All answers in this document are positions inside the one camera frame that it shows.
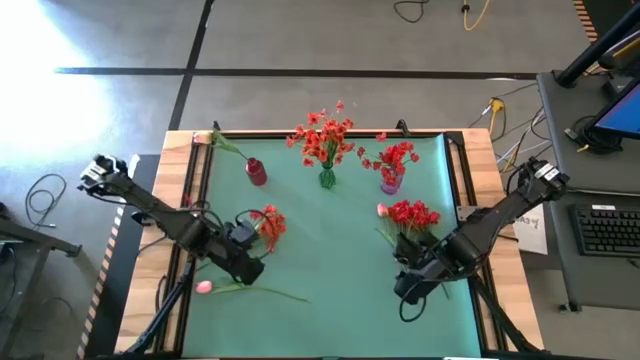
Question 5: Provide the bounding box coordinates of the dark grey desk frame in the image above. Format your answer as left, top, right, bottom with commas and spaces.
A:
0, 199, 84, 360

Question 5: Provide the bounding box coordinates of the white paper sheet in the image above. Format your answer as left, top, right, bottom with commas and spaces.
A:
514, 215, 549, 256

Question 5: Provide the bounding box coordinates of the black floor mat striped edge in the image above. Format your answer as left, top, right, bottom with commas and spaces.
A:
77, 153, 161, 360
572, 0, 640, 44

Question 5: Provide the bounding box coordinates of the red glass vase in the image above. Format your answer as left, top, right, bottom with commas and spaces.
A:
244, 156, 269, 188

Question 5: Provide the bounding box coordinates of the black cable on cart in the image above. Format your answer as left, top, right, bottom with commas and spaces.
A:
563, 113, 624, 155

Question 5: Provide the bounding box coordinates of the grey computer cart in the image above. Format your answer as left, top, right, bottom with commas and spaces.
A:
537, 69, 640, 314

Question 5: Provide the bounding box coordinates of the black looped floor cable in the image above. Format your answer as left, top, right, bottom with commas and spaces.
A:
24, 172, 69, 230

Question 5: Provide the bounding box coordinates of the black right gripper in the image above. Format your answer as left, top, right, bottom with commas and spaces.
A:
392, 232, 451, 307

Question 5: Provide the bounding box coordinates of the black computer keyboard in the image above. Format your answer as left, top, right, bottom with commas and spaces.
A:
569, 203, 640, 259

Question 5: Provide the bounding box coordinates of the black metal pole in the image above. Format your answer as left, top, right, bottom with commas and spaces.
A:
555, 2, 640, 89

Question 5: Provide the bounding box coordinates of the teal table mat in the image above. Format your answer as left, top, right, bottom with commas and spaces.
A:
180, 133, 482, 359

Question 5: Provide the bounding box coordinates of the monitor with blue screen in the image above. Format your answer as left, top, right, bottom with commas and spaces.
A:
582, 77, 640, 141

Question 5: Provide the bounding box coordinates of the yellow floor cable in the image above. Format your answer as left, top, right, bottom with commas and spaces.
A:
460, 0, 492, 32

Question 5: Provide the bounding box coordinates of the black diagonal frame strut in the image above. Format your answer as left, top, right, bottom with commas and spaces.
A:
122, 259, 197, 357
462, 269, 544, 357

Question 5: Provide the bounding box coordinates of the purple ribbed glass vase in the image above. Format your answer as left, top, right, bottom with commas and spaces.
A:
379, 174, 404, 196

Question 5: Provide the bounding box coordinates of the black metal table frame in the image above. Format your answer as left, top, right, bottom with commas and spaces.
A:
164, 128, 501, 359

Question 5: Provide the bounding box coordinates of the red artificial flower bunch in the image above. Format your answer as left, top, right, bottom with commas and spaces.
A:
356, 130, 421, 187
415, 200, 450, 301
387, 199, 426, 242

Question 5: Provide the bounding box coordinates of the orange artificial flower bunch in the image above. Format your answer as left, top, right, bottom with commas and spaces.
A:
299, 99, 357, 166
294, 112, 357, 170
285, 117, 351, 171
248, 203, 289, 255

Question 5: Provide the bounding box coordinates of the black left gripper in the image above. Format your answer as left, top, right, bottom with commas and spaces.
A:
222, 218, 266, 287

